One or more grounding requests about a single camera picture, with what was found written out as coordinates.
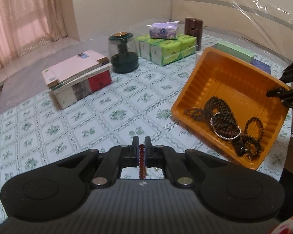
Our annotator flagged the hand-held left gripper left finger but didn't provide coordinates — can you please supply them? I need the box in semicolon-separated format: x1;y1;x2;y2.
56;136;140;189

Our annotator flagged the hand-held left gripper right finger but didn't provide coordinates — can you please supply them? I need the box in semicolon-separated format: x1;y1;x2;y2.
144;136;229;188

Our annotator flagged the red bead bracelet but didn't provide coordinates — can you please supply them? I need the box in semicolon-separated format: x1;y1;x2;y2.
139;144;147;179

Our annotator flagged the dark bead bracelet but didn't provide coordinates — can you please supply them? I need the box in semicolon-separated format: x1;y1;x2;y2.
244;116;264;157

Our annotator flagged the orange plastic tray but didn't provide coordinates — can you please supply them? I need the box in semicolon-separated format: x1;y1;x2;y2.
171;47;292;170

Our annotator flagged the long dark bead necklace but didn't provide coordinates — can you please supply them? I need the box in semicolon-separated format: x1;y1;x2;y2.
184;96;240;140

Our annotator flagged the black bead bracelet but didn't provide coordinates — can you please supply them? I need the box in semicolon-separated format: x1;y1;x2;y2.
234;136;262;158

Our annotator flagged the silver bangle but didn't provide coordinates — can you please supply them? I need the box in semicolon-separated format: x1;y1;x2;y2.
209;112;242;141

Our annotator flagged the blue flat box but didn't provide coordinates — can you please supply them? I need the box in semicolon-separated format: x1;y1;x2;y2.
251;58;271;74

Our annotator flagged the green flat box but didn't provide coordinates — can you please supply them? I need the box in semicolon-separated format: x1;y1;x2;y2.
216;41;255;63

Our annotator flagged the white and red box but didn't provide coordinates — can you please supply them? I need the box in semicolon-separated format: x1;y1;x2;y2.
51;63;112;109

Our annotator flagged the clear plastic sheet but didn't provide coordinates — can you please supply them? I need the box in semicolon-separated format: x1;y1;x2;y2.
171;0;293;62

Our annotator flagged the glass dome jar green base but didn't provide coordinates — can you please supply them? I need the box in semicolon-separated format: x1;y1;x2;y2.
108;32;139;74

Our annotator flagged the green tissue pack bundle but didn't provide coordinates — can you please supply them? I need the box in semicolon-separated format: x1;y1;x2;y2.
136;35;197;66

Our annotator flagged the brown canister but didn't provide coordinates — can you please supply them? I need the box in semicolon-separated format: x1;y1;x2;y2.
185;18;204;51

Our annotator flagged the pink flat box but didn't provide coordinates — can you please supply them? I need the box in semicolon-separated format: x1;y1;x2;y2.
42;50;108;88

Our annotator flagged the purple tissue pack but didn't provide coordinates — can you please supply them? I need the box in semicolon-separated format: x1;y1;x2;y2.
149;21;180;40

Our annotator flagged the red and white object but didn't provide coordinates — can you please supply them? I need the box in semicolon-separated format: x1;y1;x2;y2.
271;214;293;234

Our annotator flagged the pink curtain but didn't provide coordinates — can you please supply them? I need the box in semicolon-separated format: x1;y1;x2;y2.
0;0;80;76

